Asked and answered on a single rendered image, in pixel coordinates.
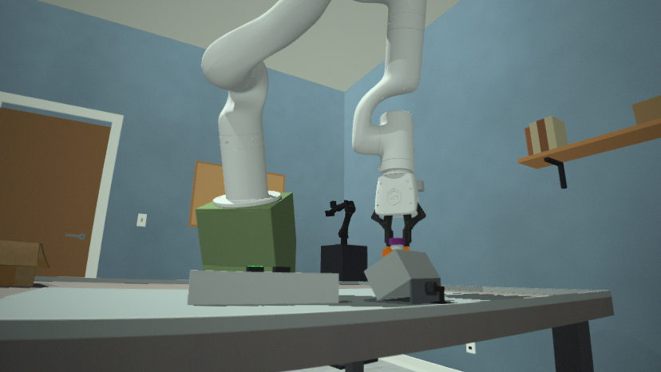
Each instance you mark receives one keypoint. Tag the open brown cardboard box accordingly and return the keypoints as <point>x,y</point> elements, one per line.
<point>18,262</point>

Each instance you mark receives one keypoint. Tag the white key housing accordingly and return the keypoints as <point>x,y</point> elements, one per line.
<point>405,277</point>

